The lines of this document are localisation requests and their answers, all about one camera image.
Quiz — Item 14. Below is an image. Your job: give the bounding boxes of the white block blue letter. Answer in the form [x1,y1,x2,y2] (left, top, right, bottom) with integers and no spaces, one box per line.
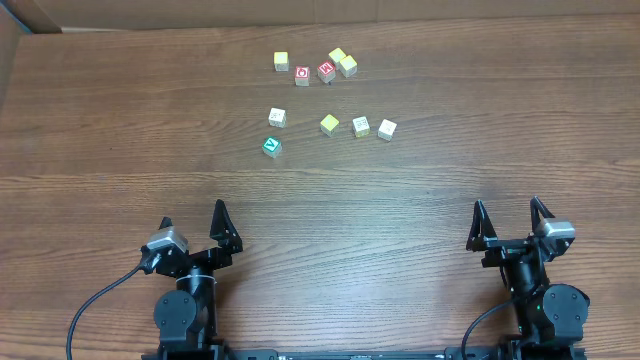
[378,119,397,141]

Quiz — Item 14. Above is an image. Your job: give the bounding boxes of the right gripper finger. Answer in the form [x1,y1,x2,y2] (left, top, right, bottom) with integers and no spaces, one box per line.
[466,200,498,250]
[530,196,554,225]

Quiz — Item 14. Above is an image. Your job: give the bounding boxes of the red block letter O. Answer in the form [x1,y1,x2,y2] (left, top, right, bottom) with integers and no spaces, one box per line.
[294,66,310,87]

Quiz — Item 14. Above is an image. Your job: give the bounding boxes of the cardboard box wall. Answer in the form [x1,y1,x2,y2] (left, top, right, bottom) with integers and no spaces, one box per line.
[2,0,639,33]

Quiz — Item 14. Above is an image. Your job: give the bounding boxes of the yellow block back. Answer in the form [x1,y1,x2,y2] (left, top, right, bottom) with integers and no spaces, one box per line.
[328,47,346,68]

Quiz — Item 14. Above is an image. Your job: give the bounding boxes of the white block yellow sides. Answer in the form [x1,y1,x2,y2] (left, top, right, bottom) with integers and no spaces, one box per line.
[352,116,371,138]

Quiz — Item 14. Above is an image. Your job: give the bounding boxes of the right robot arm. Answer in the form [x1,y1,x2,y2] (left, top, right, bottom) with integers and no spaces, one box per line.
[458,197,590,359]

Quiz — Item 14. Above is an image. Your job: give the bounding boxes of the red block letter E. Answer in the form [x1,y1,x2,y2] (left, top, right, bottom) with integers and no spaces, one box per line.
[317,61,336,84]

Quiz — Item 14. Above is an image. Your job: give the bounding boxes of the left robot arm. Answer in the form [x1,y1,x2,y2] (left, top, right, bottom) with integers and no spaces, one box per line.
[140,200,243,360]

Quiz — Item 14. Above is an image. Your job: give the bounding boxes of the white picture block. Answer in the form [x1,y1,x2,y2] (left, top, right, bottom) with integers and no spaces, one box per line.
[268,108,286,128]

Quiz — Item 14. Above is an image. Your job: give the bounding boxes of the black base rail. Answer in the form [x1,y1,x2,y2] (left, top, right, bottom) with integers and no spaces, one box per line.
[140,346,588,360]

